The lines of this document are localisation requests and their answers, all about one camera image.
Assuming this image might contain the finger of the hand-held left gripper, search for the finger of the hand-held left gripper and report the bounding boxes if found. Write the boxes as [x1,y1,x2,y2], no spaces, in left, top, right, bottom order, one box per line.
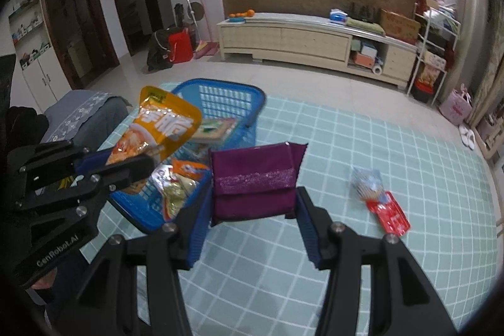
[15,154,157,216]
[7,140,116,196]

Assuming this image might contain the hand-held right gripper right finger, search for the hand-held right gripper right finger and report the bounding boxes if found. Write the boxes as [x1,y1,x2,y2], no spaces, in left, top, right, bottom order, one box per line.
[295,186,459,336]

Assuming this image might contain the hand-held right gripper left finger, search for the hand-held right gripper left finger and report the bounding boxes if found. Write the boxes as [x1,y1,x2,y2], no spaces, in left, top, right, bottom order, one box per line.
[77,184,215,336]

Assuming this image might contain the small orange white snack packet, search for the small orange white snack packet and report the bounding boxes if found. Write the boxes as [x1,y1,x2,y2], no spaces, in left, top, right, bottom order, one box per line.
[171,159,209,179]

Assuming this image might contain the orange snack pouch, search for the orange snack pouch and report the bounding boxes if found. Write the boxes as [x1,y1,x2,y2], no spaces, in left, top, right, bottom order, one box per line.
[106,85,203,165]

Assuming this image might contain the purple snack packet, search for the purple snack packet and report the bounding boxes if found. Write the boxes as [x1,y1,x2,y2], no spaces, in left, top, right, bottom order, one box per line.
[209,141,309,227]

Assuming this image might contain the tan wafer packet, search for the tan wafer packet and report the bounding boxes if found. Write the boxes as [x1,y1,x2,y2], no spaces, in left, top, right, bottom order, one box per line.
[193,117,239,144]

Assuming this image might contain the blue plastic basket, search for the blue plastic basket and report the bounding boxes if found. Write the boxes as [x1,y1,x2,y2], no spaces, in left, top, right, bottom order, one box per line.
[108,78,266,235]

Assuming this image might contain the person's left forearm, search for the person's left forearm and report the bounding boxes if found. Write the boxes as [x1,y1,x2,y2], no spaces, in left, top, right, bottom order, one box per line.
[26,251,93,307]

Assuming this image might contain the grey covered seat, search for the grey covered seat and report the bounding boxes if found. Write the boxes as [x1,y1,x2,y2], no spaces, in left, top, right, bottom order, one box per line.
[41,89,130,148]

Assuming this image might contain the red and clear snack packet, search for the red and clear snack packet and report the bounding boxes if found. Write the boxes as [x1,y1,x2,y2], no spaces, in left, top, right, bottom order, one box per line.
[352,167,411,235]

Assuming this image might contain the teal checked mat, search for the teal checked mat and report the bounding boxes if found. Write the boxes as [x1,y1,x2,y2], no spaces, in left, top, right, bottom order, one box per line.
[94,82,499,336]

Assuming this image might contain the black bag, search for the black bag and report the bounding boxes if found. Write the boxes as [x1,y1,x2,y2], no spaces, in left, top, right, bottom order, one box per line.
[147,27,174,71]

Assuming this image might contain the red bag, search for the red bag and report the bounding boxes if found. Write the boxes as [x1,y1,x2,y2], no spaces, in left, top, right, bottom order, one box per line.
[169,28,193,63]

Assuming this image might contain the pink dustpan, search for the pink dustpan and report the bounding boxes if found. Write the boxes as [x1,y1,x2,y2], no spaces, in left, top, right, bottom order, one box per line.
[195,40,217,59]

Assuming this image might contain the white slippers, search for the white slippers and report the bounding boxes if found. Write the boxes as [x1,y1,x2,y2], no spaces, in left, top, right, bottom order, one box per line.
[459,123,477,150]

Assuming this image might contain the long cream cabinet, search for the long cream cabinet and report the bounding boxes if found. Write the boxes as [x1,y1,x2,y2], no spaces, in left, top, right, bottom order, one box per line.
[216,12,419,88]

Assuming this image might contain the pink bag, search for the pink bag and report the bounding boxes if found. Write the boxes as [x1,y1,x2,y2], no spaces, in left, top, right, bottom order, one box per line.
[440,84,473,126]

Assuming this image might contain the green cushion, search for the green cushion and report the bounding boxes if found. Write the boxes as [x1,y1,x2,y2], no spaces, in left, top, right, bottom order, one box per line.
[346,17,384,35]

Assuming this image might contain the white metal shelf rack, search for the white metal shelf rack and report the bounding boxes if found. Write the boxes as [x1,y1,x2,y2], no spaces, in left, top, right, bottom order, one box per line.
[407,0,461,104]

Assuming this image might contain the cardboard box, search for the cardboard box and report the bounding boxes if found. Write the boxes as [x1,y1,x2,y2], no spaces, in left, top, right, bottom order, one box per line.
[379,9,421,43]

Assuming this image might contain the beige curtain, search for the beige curtain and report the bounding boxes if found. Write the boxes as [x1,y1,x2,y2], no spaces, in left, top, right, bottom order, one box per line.
[468,0,504,132]

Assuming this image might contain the white wall cupboard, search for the white wall cupboard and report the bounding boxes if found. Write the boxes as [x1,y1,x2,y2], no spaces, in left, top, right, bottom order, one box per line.
[8,0,60,112]

